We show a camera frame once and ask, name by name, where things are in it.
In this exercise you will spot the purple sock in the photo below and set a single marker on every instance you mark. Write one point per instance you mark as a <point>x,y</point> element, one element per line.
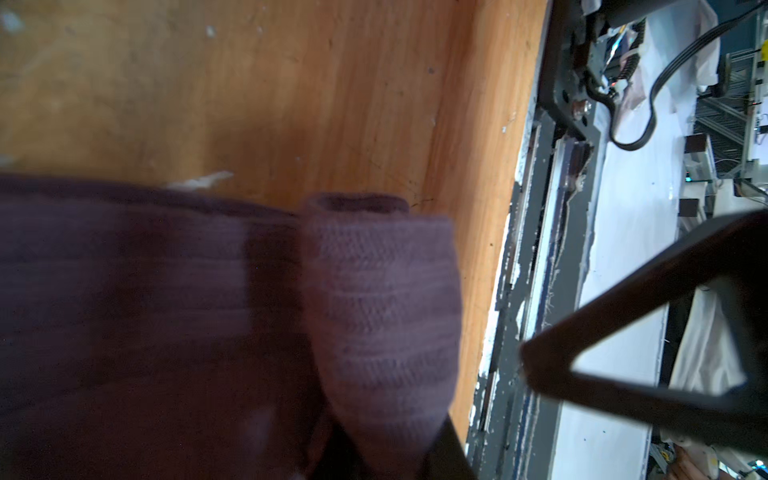
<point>157,334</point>

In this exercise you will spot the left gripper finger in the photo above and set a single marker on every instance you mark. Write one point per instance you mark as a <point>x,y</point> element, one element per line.
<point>446,459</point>

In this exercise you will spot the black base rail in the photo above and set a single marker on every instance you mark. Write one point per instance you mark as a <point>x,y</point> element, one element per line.
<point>540,266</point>

